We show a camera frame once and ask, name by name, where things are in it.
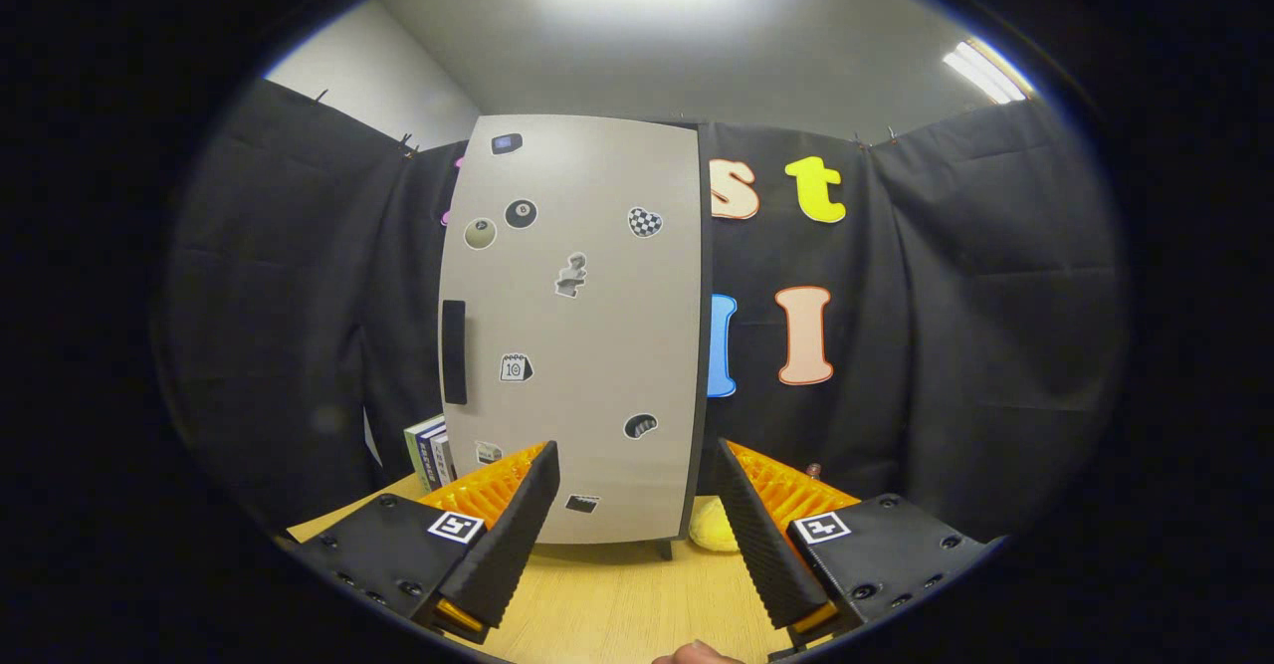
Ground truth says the yellow plush toy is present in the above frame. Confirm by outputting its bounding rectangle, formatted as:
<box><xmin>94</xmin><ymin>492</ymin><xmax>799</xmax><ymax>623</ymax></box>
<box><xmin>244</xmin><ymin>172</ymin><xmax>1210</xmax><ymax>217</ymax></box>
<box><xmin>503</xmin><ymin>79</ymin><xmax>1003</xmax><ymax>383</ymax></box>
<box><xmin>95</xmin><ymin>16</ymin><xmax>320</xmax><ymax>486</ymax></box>
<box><xmin>687</xmin><ymin>498</ymin><xmax>743</xmax><ymax>553</ymax></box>

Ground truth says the grey shoe cabinet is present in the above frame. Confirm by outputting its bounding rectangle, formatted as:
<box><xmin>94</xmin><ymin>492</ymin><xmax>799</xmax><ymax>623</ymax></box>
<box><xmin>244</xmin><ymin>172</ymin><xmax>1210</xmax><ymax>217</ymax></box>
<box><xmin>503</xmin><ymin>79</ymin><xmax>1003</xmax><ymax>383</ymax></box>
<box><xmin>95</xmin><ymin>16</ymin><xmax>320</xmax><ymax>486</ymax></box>
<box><xmin>655</xmin><ymin>121</ymin><xmax>717</xmax><ymax>561</ymax></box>

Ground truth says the narrow ceiling light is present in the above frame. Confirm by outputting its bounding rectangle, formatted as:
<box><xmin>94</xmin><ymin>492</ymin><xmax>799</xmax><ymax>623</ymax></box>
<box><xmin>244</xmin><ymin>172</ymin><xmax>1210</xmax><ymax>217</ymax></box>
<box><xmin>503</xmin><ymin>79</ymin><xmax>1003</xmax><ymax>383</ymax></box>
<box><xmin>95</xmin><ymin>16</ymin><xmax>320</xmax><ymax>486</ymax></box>
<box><xmin>941</xmin><ymin>37</ymin><xmax>1032</xmax><ymax>106</ymax></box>

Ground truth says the blue spine book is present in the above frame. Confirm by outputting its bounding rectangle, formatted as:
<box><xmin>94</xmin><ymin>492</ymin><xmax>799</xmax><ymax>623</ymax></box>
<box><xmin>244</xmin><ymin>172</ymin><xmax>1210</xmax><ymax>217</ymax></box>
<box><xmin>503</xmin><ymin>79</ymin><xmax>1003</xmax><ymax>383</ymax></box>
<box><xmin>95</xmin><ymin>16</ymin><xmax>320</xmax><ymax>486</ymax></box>
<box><xmin>418</xmin><ymin>423</ymin><xmax>451</xmax><ymax>491</ymax></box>

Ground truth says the black backdrop cloth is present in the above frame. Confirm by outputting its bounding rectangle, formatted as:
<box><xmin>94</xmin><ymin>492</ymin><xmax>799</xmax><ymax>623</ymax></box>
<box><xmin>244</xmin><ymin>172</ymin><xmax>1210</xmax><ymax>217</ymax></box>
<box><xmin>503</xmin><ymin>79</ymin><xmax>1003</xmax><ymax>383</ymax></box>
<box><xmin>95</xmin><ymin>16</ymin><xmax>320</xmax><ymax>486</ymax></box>
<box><xmin>164</xmin><ymin>77</ymin><xmax>1132</xmax><ymax>546</ymax></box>

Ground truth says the green spine book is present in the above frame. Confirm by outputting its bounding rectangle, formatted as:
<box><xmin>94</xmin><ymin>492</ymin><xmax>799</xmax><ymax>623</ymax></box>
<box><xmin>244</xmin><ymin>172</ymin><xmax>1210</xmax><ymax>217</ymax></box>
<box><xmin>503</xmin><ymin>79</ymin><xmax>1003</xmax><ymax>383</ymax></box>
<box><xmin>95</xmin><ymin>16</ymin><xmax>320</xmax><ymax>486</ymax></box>
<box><xmin>403</xmin><ymin>415</ymin><xmax>444</xmax><ymax>486</ymax></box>

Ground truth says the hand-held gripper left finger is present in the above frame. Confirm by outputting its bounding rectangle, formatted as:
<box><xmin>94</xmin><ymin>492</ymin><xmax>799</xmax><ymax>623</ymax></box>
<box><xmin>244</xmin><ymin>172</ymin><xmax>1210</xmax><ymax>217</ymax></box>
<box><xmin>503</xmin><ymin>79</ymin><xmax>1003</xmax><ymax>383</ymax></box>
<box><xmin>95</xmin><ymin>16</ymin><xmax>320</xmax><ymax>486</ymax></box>
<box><xmin>289</xmin><ymin>440</ymin><xmax>560</xmax><ymax>645</ymax></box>

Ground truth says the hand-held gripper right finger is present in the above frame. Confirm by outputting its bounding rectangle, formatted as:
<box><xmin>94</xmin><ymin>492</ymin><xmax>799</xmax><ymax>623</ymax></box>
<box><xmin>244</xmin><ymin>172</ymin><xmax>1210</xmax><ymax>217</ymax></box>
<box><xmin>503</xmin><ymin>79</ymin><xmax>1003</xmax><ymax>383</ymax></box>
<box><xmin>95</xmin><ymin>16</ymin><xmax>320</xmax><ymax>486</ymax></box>
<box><xmin>712</xmin><ymin>438</ymin><xmax>996</xmax><ymax>647</ymax></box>

